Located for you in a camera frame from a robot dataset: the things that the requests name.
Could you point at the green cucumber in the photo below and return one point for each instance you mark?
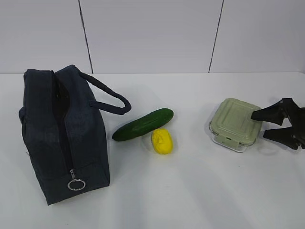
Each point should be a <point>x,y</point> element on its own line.
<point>143,125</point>

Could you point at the glass container with green lid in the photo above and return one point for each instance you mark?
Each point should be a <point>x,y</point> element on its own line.
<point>232,126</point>

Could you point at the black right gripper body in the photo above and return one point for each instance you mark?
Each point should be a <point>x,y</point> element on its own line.
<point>296,116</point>

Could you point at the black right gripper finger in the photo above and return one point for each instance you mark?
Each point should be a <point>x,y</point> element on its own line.
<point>281,137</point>
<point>273,114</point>

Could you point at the navy blue fabric lunch bag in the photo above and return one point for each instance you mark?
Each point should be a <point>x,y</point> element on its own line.
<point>64,132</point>

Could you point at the yellow lemon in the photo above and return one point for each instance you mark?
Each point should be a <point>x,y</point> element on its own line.
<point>162,141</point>

